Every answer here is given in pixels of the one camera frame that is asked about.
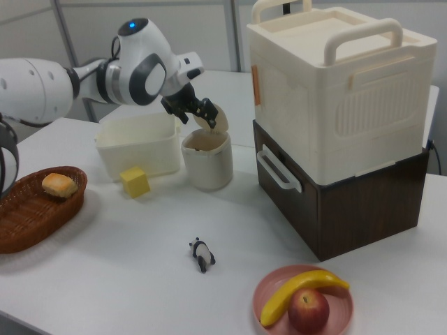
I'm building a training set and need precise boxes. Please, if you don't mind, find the toy bread loaf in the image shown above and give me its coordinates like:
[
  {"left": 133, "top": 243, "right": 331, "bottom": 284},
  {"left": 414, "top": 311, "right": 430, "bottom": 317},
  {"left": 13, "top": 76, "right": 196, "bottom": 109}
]
[{"left": 41, "top": 173, "right": 79, "bottom": 200}]

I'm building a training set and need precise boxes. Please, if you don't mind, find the dark brown wooden drawer box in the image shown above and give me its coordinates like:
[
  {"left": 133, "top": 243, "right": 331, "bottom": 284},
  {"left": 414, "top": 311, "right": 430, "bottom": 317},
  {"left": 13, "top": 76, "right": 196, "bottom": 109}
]
[{"left": 251, "top": 120, "right": 430, "bottom": 262}]

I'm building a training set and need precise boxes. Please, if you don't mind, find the yellow foam cube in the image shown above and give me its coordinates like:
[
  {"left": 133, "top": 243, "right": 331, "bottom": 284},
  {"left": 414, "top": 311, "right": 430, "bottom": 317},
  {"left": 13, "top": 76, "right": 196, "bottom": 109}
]
[{"left": 119, "top": 165, "right": 152, "bottom": 199}]

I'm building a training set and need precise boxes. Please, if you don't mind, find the pink plate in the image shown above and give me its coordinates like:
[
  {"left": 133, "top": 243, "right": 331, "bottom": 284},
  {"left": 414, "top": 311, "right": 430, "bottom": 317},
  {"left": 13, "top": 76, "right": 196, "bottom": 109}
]
[{"left": 253, "top": 264, "right": 354, "bottom": 335}]

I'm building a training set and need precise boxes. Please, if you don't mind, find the orange tag on storage box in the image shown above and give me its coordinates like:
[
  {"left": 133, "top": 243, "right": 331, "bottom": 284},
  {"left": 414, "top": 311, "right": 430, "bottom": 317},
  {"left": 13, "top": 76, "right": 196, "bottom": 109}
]
[{"left": 251, "top": 65, "right": 262, "bottom": 105}]

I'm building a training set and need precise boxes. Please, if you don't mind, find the black gripper body silver flange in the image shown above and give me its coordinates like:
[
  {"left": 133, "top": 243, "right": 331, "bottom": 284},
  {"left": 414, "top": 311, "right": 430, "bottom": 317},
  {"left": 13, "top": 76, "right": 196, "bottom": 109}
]
[{"left": 166, "top": 80, "right": 198, "bottom": 113}]

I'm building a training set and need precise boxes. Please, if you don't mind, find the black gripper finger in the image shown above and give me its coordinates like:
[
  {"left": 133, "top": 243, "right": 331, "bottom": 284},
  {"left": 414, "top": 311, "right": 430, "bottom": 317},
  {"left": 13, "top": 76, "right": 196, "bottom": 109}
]
[
  {"left": 160, "top": 97, "right": 190, "bottom": 124},
  {"left": 190, "top": 97, "right": 219, "bottom": 132}
]

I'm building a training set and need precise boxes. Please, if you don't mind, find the white open plastic bin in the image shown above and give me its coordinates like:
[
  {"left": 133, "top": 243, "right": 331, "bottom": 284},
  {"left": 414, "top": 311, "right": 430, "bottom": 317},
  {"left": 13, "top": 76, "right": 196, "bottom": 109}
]
[{"left": 95, "top": 112, "right": 182, "bottom": 182}]

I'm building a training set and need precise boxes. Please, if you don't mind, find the cream plastic storage box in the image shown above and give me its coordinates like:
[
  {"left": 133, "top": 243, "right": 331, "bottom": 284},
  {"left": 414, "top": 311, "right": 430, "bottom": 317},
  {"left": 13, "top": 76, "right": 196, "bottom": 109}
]
[{"left": 247, "top": 0, "right": 438, "bottom": 186}]

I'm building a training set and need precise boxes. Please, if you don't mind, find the brown wicker basket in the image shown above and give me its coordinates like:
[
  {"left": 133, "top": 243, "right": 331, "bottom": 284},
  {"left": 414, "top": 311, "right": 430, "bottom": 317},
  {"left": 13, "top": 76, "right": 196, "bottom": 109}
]
[{"left": 0, "top": 165, "right": 88, "bottom": 255}]

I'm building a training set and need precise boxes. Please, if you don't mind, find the toy panda figure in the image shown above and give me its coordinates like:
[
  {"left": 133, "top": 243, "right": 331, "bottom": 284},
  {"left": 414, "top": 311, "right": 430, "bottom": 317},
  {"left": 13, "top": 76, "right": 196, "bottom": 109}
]
[{"left": 189, "top": 237, "right": 217, "bottom": 274}]

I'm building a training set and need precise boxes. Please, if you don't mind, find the cream trash can lid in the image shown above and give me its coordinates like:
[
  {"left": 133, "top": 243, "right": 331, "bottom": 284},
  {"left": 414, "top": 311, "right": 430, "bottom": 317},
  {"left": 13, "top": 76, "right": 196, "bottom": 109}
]
[{"left": 193, "top": 103, "right": 230, "bottom": 133}]

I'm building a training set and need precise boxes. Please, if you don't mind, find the red toy apple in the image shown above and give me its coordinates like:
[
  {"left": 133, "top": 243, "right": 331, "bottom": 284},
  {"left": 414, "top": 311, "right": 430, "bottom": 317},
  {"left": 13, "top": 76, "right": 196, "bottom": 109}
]
[{"left": 287, "top": 288, "right": 330, "bottom": 333}]

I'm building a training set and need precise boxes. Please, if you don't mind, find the yellow toy banana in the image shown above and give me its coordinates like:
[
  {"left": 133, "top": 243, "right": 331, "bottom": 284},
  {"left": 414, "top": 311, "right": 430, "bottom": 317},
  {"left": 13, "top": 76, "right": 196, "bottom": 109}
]
[{"left": 260, "top": 269, "right": 350, "bottom": 328}]

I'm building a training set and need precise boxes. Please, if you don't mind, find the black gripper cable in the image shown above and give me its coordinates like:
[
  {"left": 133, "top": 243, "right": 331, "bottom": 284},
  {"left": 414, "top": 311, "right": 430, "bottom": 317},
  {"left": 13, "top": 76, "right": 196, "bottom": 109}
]
[{"left": 110, "top": 34, "right": 124, "bottom": 63}]

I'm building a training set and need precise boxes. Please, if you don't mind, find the white drawer handle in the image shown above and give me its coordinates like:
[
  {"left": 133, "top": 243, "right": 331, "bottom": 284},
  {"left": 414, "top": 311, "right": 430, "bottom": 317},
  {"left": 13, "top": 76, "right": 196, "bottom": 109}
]
[{"left": 256, "top": 143, "right": 303, "bottom": 192}]

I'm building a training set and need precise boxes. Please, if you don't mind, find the cream small trash can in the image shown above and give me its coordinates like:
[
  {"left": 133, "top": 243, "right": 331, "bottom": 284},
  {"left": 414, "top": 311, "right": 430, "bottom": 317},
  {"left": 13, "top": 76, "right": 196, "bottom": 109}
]
[{"left": 180, "top": 128, "right": 234, "bottom": 191}]

